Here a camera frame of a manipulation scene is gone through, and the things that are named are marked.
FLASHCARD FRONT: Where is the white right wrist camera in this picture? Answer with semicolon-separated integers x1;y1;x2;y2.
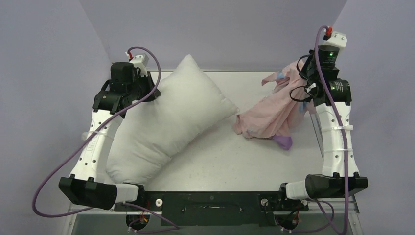
323;27;347;52

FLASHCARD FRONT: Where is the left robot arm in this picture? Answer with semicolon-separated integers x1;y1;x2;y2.
59;61;161;211

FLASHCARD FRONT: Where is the white pillow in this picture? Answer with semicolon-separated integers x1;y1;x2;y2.
106;55;238;185

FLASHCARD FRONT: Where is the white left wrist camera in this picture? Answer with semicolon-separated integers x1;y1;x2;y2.
129;53;149;77

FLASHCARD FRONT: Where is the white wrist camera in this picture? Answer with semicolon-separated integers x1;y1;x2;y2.
129;53;149;77
323;27;347;52

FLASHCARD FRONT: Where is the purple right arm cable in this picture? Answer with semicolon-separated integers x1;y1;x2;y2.
314;25;350;235

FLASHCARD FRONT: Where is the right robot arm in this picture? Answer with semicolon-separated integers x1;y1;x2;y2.
276;44;368;210

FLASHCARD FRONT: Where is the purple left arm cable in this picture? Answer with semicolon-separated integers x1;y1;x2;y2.
31;46;181;235

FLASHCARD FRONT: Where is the purple Elsa print pillowcase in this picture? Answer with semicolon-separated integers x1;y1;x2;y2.
233;62;316;150

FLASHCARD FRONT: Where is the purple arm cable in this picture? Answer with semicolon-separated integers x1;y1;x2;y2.
31;46;181;235
314;25;350;235

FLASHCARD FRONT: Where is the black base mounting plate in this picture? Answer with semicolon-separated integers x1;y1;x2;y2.
114;191;308;226

